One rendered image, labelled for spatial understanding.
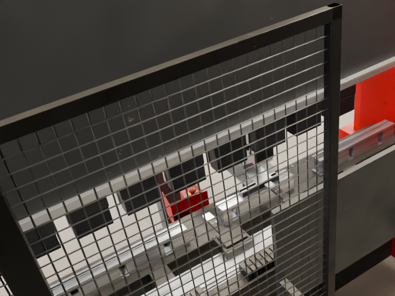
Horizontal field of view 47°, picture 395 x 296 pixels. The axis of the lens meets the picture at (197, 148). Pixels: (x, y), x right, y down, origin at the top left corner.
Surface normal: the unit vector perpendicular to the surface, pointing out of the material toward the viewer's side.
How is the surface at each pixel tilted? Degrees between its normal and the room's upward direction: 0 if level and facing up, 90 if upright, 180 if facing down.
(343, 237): 90
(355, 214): 90
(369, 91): 90
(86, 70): 90
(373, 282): 0
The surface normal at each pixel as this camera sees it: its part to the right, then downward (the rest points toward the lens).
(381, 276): -0.15, -0.83
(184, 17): 0.49, 0.41
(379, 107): -0.86, 0.38
